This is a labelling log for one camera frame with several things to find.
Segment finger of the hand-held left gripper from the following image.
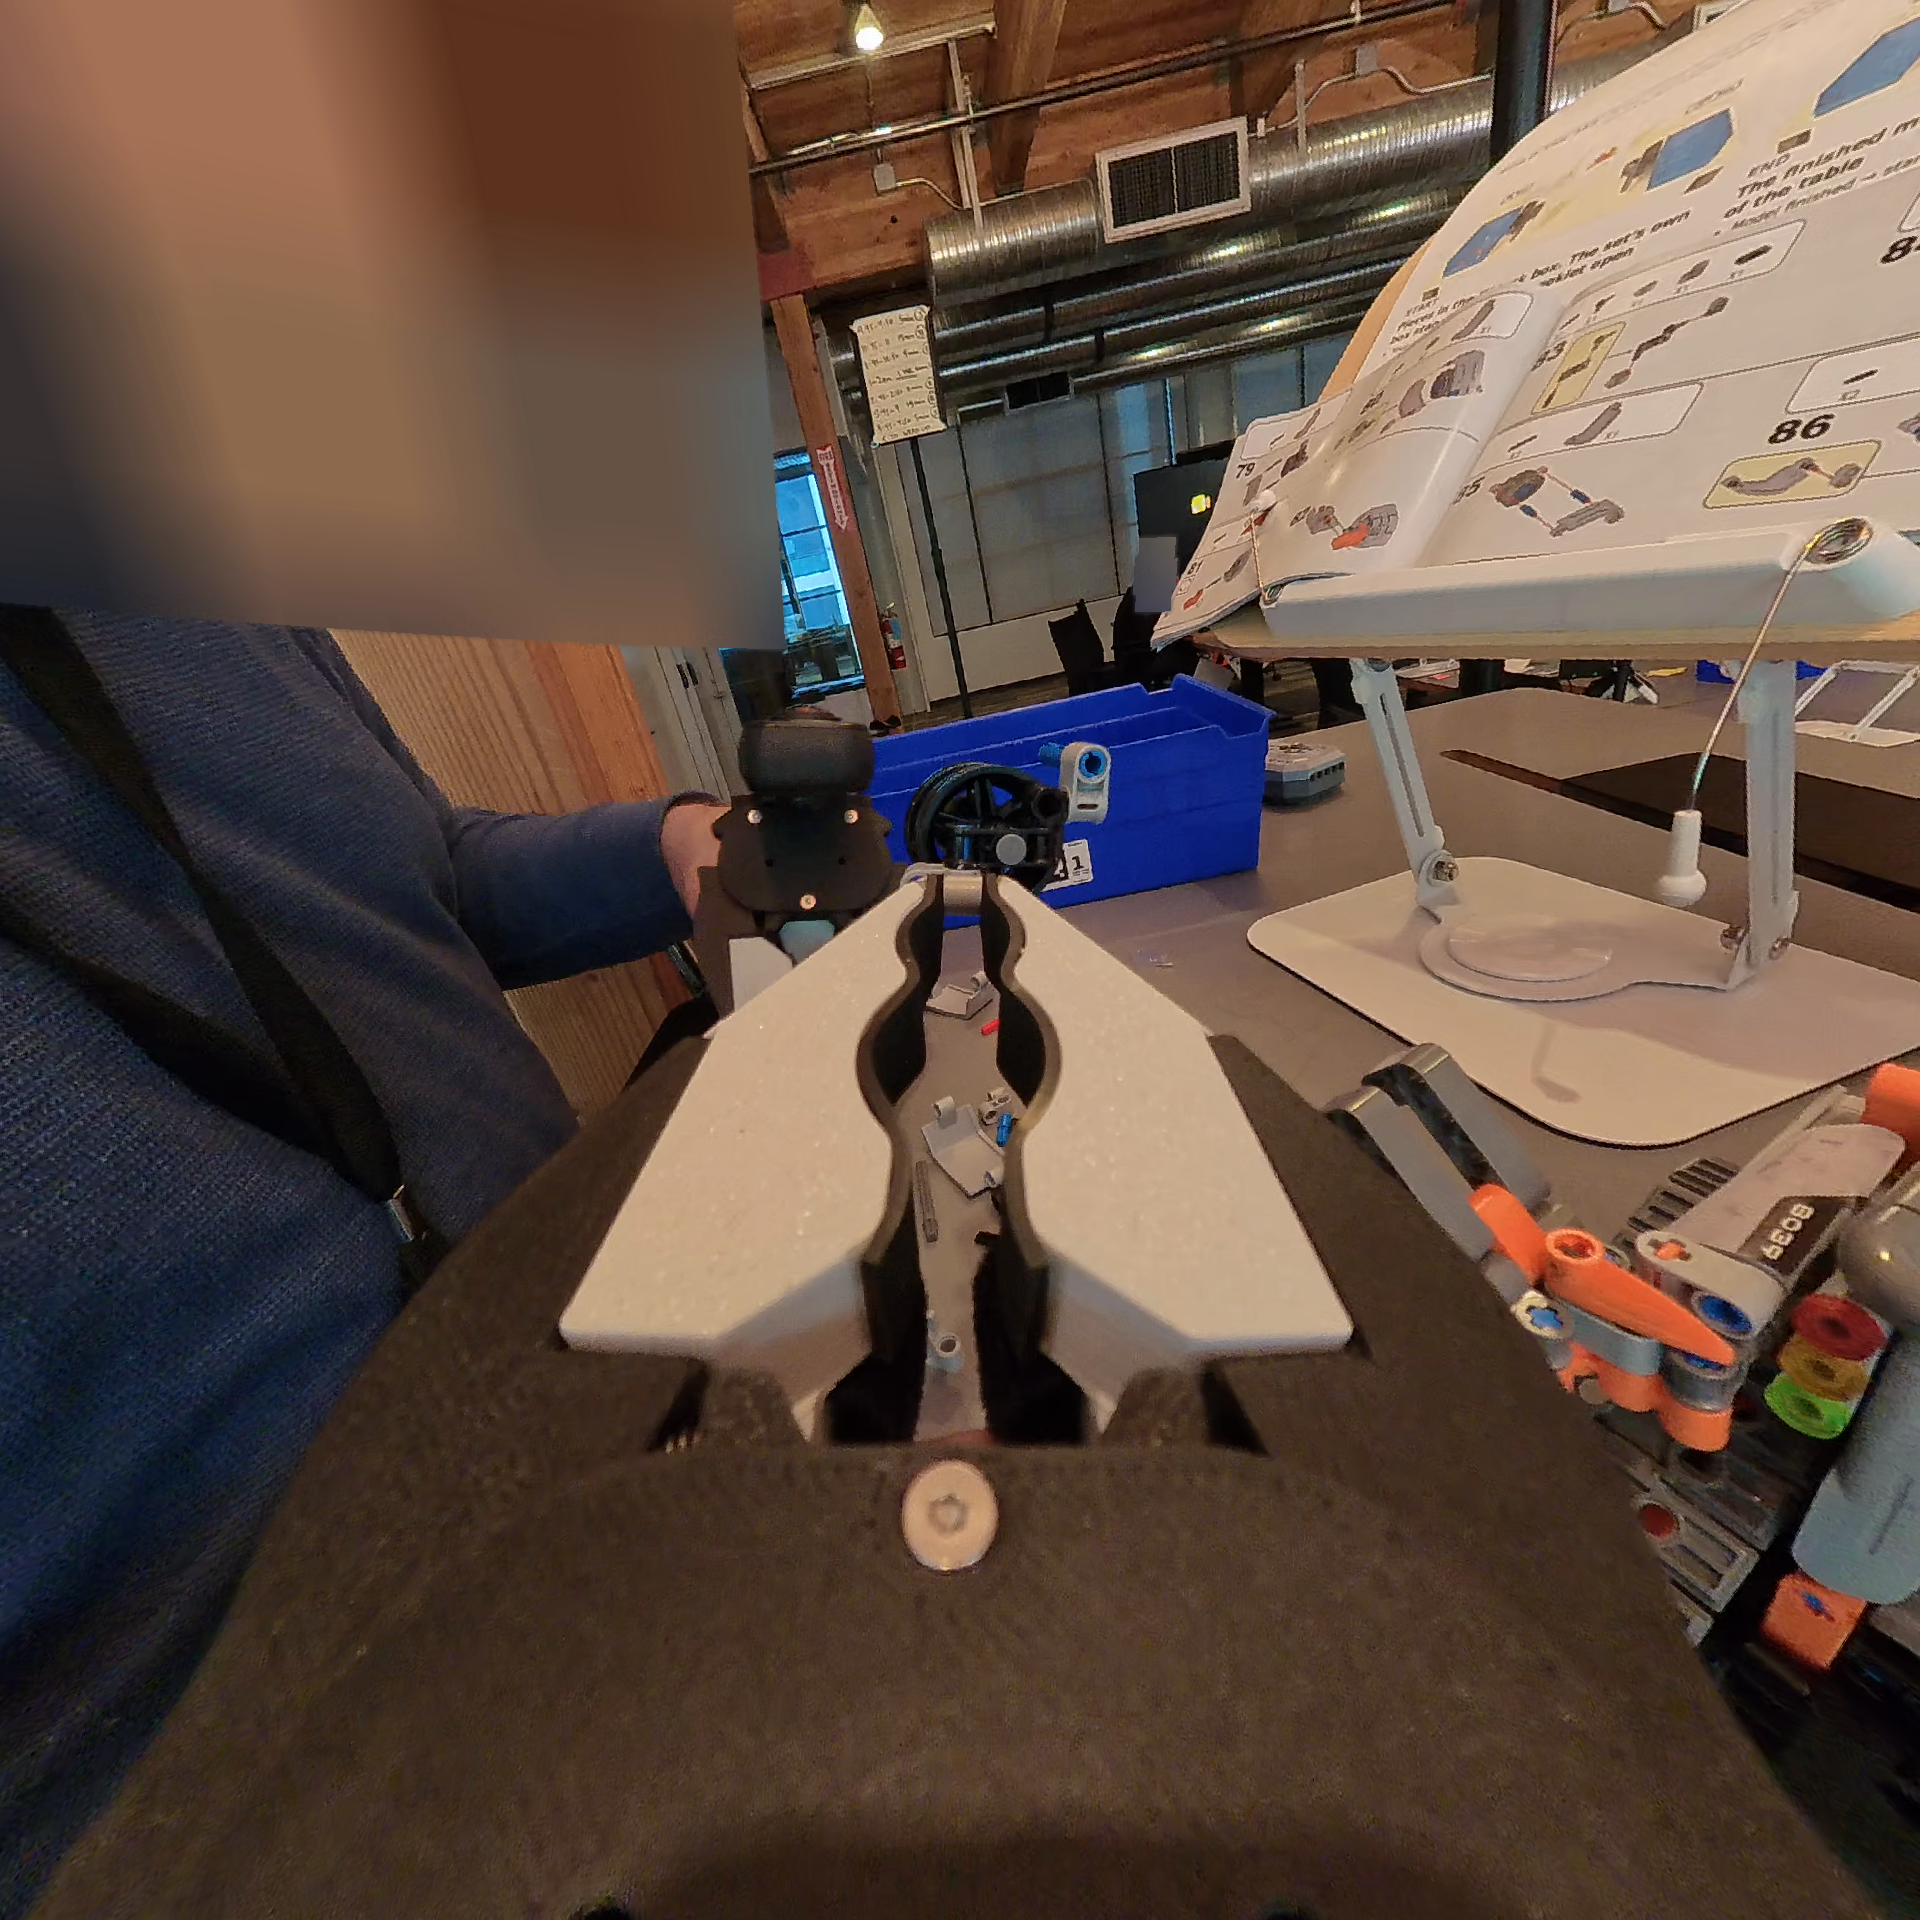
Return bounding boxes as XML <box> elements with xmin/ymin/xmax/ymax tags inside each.
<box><xmin>730</xmin><ymin>920</ymin><xmax>841</xmax><ymax>1040</ymax></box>

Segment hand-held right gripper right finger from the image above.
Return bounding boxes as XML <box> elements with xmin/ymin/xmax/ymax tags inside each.
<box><xmin>971</xmin><ymin>874</ymin><xmax>1360</xmax><ymax>1449</ymax></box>

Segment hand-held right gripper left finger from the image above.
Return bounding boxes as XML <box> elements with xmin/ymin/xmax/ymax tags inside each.
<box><xmin>559</xmin><ymin>874</ymin><xmax>947</xmax><ymax>1442</ymax></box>

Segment black wheel brick assembly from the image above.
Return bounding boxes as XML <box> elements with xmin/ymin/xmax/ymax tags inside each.
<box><xmin>914</xmin><ymin>1092</ymin><xmax>1025</xmax><ymax>1198</ymax></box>

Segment black toy wheel assembly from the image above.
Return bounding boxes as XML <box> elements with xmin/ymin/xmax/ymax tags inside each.
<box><xmin>904</xmin><ymin>740</ymin><xmax>1116</xmax><ymax>890</ymax></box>

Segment person's left forearm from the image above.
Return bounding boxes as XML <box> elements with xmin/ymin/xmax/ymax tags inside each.
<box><xmin>442</xmin><ymin>792</ymin><xmax>705</xmax><ymax>994</ymax></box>

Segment blue storage bin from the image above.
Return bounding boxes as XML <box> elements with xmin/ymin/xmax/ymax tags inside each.
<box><xmin>866</xmin><ymin>675</ymin><xmax>1273</xmax><ymax>912</ymax></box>

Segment tracked toy robot vehicle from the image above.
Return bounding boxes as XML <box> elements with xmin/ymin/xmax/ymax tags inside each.
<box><xmin>1324</xmin><ymin>1040</ymin><xmax>1920</xmax><ymax>1907</ymax></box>

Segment white book stand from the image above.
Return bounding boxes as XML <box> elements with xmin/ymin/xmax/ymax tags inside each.
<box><xmin>1201</xmin><ymin>514</ymin><xmax>1920</xmax><ymax>1152</ymax></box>

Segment black screen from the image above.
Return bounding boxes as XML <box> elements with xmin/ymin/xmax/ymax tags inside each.
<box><xmin>1131</xmin><ymin>442</ymin><xmax>1280</xmax><ymax>601</ymax></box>

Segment open instruction booklet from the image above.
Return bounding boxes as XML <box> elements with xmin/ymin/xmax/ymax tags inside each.
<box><xmin>1153</xmin><ymin>281</ymin><xmax>1920</xmax><ymax>650</ymax></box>

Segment white air vent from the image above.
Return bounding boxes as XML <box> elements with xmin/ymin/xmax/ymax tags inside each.
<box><xmin>1096</xmin><ymin>117</ymin><xmax>1255</xmax><ymax>242</ymax></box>

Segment printed instruction sheet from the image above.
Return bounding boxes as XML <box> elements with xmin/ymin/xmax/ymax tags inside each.
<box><xmin>1388</xmin><ymin>0</ymin><xmax>1920</xmax><ymax>453</ymax></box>

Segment paper list on post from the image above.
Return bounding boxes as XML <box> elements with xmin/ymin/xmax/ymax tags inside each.
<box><xmin>851</xmin><ymin>305</ymin><xmax>951</xmax><ymax>449</ymax></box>

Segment black shoulder strap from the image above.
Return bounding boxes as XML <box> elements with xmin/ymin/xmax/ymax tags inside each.
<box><xmin>0</xmin><ymin>608</ymin><xmax>443</xmax><ymax>1292</ymax></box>

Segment silver ventilation duct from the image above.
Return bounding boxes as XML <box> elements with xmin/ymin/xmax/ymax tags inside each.
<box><xmin>921</xmin><ymin>59</ymin><xmax>1502</xmax><ymax>308</ymax></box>

